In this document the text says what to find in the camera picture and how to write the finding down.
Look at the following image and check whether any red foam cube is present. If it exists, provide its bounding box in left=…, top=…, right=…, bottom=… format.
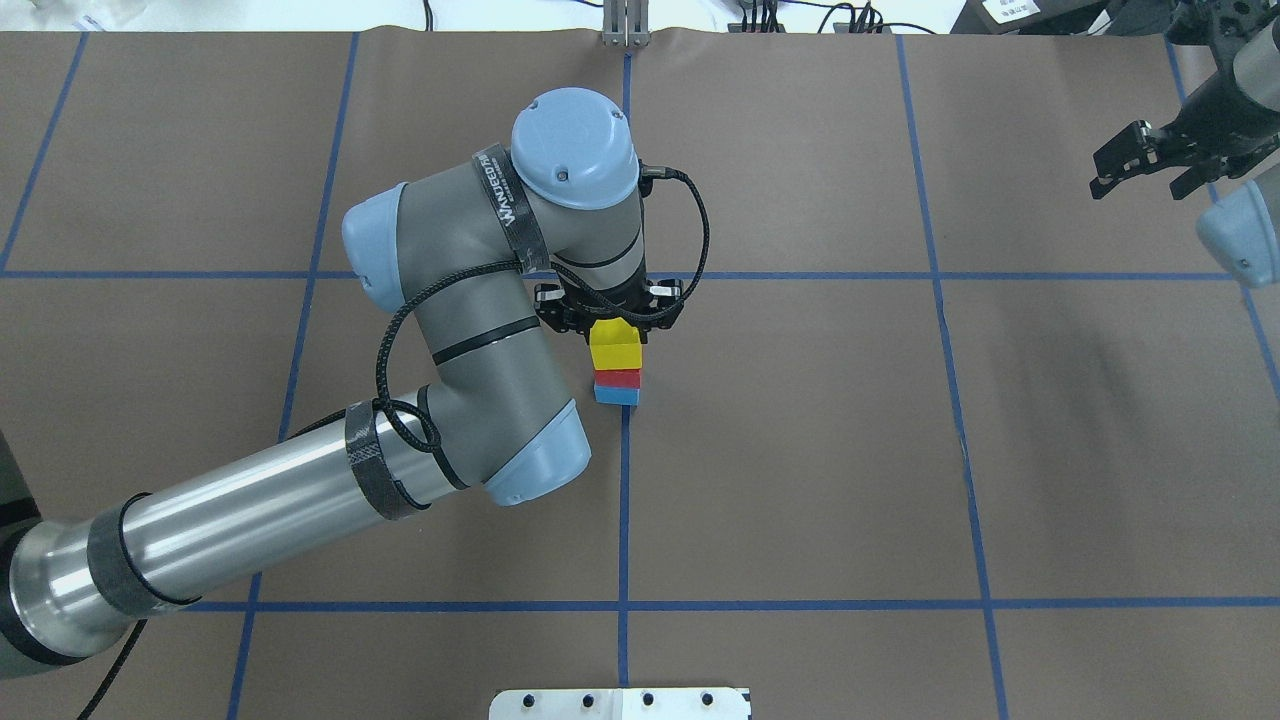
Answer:
left=594, top=368, right=643, bottom=389

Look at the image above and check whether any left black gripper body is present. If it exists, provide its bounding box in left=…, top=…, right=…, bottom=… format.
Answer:
left=556, top=277, right=660, bottom=341

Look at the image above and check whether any yellow foam cube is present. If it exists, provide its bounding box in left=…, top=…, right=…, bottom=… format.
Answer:
left=588, top=318, right=643, bottom=372

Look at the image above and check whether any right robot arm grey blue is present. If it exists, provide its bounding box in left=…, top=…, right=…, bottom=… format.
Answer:
left=1089, top=1, right=1279, bottom=290

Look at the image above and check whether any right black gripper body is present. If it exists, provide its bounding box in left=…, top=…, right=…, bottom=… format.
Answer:
left=1140, top=67, right=1279, bottom=176

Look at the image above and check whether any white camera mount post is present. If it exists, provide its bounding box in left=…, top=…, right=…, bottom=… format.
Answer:
left=488, top=685, right=753, bottom=719

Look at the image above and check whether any blue foam cube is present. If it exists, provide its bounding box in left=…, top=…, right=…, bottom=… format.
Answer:
left=593, top=384, right=641, bottom=407

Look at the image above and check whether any aluminium frame post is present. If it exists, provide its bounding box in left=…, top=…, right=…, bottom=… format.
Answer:
left=599, top=0, right=652, bottom=49

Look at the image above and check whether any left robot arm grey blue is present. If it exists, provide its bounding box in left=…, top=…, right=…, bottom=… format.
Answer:
left=3, top=87, right=692, bottom=679

